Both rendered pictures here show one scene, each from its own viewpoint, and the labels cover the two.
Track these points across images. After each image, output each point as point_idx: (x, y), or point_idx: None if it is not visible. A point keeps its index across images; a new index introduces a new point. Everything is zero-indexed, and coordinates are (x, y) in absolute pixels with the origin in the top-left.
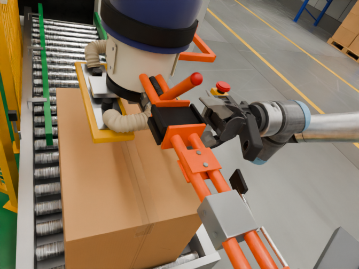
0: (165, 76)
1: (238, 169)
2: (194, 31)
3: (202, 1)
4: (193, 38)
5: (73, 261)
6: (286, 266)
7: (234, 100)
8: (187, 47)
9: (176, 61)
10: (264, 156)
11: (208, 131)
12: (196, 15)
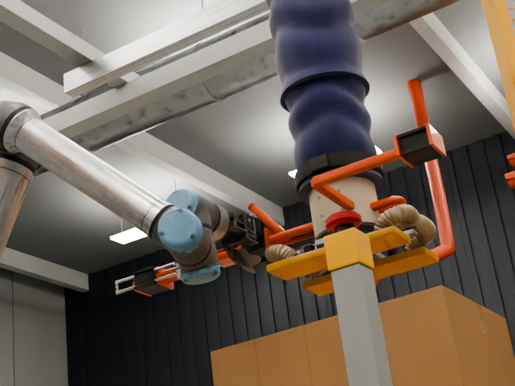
0: (313, 222)
1: None
2: (297, 173)
3: (299, 148)
4: (300, 178)
5: None
6: (158, 266)
7: (237, 214)
8: (301, 188)
9: (317, 204)
10: (188, 266)
11: (244, 249)
12: (298, 161)
